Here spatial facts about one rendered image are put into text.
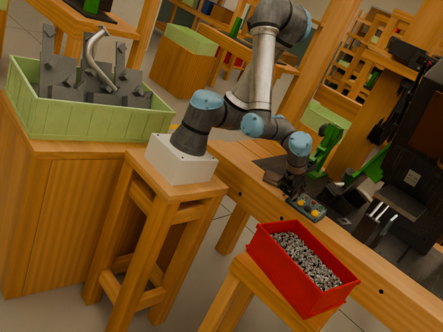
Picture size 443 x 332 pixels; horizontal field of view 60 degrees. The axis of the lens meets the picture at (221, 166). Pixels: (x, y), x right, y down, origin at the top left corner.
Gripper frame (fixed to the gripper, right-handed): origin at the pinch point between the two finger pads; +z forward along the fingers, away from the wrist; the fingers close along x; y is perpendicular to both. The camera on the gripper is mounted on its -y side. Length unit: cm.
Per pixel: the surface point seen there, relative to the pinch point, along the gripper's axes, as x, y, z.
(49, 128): -77, 56, -26
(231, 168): -30.5, 5.0, 5.8
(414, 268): 50, -15, 17
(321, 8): -562, -909, 529
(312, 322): 36, 37, -7
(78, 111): -75, 43, -27
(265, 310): 4, 14, 106
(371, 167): 15.0, -30.5, -2.6
